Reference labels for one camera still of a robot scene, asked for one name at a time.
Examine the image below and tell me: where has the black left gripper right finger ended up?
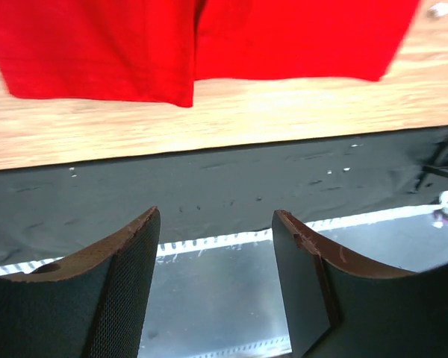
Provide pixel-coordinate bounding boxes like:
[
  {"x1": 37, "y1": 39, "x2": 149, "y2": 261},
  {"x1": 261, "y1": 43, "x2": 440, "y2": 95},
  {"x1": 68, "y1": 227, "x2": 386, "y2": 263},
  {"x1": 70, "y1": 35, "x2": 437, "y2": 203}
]
[{"x1": 272, "y1": 210, "x2": 448, "y2": 357}]

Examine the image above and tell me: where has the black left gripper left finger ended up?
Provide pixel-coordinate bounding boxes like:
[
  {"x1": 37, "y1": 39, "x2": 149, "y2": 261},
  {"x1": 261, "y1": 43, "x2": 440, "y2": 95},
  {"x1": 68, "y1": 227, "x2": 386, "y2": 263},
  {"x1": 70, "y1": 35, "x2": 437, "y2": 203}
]
[{"x1": 0, "y1": 207, "x2": 161, "y2": 357}]

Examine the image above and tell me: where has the red t shirt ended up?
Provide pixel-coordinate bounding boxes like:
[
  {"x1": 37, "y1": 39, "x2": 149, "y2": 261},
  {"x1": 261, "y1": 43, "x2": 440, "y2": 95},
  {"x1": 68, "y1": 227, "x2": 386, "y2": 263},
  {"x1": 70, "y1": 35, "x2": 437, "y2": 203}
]
[{"x1": 0, "y1": 1, "x2": 419, "y2": 107}]

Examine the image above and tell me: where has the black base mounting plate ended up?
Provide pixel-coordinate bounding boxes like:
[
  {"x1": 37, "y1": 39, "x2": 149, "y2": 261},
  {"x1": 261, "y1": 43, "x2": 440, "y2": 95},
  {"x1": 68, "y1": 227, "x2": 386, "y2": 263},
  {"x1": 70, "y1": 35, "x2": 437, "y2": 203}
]
[{"x1": 0, "y1": 127, "x2": 448, "y2": 266}]

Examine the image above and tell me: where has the white slotted cable duct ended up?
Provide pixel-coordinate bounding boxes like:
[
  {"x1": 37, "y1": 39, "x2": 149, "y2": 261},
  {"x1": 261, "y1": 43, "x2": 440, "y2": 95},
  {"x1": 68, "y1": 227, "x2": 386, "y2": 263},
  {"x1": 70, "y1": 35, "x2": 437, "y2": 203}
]
[{"x1": 0, "y1": 205, "x2": 442, "y2": 276}]

